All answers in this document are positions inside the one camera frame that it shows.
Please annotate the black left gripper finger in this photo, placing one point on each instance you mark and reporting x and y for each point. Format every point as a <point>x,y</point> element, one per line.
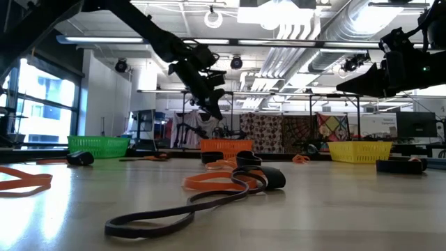
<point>217,96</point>
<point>198,89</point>

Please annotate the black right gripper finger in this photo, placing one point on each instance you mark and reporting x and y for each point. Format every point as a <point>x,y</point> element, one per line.
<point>369,82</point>

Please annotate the wide black rubber band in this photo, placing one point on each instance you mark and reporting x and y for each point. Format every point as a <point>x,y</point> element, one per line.
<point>275,178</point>
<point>212,157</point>
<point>80,158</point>
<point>249,161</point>

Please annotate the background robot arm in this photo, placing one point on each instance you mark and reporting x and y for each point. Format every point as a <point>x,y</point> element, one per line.
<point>226,133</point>
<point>184,132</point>

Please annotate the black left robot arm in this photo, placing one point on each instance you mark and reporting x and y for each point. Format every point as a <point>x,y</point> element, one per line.
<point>139,24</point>

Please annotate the thin black rubber band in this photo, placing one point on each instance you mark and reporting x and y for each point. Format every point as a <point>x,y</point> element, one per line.
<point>190,205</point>
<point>132,160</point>

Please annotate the black ceiling spotlight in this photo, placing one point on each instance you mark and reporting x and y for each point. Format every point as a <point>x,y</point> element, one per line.
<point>352,64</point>
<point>121,66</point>
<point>236,62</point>

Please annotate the white hanging cloth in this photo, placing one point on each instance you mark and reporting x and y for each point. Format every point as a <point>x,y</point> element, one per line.
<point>190,122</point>

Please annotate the black pipe rack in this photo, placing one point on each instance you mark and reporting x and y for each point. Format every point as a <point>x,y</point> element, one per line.
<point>358,118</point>

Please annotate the orange plastic basket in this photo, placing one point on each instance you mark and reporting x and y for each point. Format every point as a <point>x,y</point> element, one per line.
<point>226,145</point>

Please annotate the black background monitor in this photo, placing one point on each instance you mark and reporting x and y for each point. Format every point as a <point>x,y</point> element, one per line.
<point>416,124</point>

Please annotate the brown dotted hanging cloth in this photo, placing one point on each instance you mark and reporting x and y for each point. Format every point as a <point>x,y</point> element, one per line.
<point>261,132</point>

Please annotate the colourful diamond hanging cloth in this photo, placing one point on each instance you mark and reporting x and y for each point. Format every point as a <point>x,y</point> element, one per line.
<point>332,127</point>

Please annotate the monitor on stand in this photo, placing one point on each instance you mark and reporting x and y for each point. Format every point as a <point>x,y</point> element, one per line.
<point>143,120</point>

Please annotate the yellow plastic basket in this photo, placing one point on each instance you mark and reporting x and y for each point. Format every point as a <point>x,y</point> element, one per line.
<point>359,151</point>

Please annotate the dark mandala hanging cloth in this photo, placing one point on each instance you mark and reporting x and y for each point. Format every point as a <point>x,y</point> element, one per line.
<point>296,130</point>

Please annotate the green plastic basket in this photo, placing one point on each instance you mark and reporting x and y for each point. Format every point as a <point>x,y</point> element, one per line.
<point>97,146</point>

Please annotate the large window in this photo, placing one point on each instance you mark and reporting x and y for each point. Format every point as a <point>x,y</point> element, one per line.
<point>45,104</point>

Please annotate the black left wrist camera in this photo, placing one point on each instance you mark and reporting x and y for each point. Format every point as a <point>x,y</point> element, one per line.
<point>216,78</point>

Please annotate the silver ventilation duct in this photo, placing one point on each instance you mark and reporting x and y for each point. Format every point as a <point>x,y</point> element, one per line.
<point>348,24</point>

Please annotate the black aluminium table frame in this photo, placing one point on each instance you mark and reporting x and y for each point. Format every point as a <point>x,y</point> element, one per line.
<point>275,156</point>

